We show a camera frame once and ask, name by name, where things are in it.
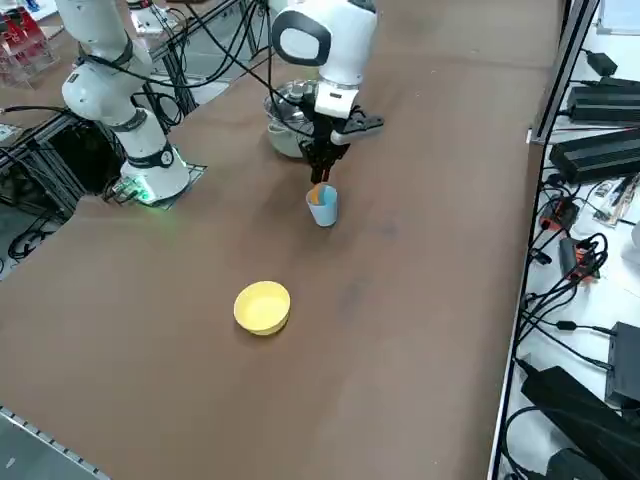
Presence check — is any grey table edge rail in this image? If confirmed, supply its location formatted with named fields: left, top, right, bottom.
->
left=0, top=403, right=110, bottom=480

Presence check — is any black table frame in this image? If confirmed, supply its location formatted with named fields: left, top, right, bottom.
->
left=0, top=107, right=129, bottom=224

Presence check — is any stainless steel pot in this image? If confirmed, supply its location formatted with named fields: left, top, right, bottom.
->
left=263, top=79, right=321, bottom=159

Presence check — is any blue plastic cup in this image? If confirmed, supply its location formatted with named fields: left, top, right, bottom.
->
left=305, top=183, right=341, bottom=229

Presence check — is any black box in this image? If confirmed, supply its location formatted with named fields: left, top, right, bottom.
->
left=603, top=321, right=640, bottom=407

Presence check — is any glass pot lid with knob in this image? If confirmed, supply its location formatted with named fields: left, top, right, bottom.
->
left=264, top=80, right=320, bottom=126

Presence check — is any red black power strip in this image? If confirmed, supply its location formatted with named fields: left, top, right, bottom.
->
left=558, top=236, right=610, bottom=282
left=538, top=196, right=581, bottom=232

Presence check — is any yellow plastic bowl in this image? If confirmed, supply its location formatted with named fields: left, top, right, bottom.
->
left=233, top=280, right=293, bottom=337

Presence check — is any small black power adapter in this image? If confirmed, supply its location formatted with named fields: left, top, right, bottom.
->
left=584, top=49, right=620, bottom=77

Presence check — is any aluminium table post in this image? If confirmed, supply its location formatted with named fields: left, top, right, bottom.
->
left=528, top=0, right=601, bottom=147

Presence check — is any clear acrylic shelf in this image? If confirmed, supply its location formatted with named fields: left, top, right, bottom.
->
left=0, top=0, right=62, bottom=92

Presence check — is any black power brick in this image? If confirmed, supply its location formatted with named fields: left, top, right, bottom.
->
left=567, top=76, right=640, bottom=125
left=519, top=364, right=640, bottom=480
left=548, top=127, right=640, bottom=185

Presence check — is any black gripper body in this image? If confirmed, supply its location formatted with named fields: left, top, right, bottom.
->
left=298, top=113, right=351, bottom=165

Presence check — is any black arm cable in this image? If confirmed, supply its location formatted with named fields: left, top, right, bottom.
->
left=189, top=0, right=321, bottom=151

